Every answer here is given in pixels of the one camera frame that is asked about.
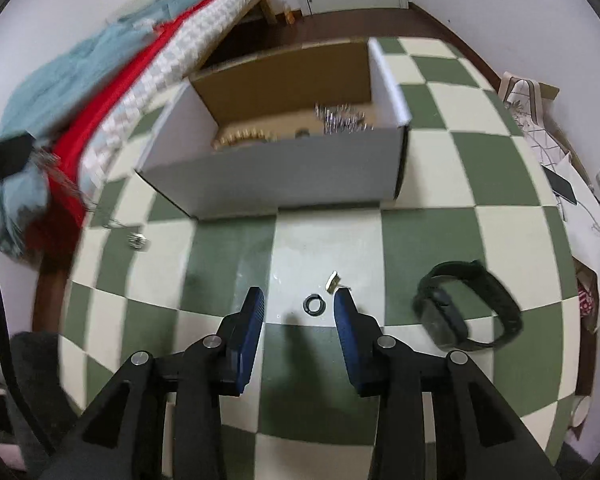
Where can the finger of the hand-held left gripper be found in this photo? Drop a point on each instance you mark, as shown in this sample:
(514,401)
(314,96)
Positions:
(5,157)

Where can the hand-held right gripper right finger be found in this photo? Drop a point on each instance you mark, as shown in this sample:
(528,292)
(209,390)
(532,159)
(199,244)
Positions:
(352,350)

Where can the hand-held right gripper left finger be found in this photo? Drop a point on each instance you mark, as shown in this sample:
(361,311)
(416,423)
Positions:
(247,340)

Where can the cardboard box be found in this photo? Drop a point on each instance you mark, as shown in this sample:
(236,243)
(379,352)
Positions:
(290,170)

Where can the small gold metal piece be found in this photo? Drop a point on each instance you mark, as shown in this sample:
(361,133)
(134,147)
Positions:
(333,282)

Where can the light blue duvet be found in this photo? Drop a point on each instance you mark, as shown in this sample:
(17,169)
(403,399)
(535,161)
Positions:
(55,80)

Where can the black smart band watch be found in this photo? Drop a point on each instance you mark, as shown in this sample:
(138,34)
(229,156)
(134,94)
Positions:
(445,320)

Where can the bed with red sheet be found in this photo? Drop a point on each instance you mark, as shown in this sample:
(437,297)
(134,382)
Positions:
(110,95)

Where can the grey white diamond bedsheet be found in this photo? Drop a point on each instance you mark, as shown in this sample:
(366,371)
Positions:
(180,40)

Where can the green checkered tablecloth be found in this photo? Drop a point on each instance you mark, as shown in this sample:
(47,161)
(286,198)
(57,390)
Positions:
(480,175)

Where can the red white plastic bag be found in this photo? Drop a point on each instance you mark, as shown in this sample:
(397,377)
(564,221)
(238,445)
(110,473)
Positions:
(586,300)

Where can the black smartphone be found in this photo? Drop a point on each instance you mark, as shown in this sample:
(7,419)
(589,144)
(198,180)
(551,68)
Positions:
(560,184)

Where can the brown cardboard piece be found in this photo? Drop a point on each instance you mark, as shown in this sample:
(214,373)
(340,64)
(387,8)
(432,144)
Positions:
(549,92)

